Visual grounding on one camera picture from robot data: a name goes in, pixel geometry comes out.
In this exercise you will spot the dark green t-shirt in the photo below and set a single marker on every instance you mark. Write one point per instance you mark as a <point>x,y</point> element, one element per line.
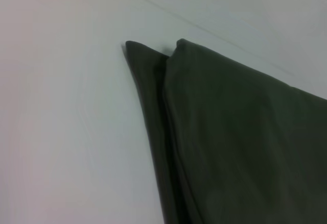
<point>242,132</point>

